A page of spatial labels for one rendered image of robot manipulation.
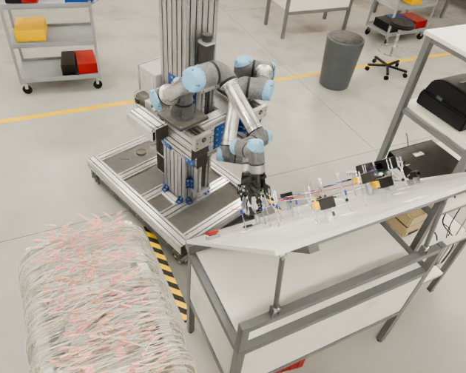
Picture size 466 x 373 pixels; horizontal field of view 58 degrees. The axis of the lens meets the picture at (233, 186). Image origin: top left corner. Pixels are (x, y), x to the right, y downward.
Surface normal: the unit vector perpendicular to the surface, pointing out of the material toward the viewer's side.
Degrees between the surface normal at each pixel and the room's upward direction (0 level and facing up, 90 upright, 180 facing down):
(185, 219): 0
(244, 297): 0
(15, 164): 0
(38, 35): 90
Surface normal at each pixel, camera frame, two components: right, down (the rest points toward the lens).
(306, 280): 0.08, -0.74
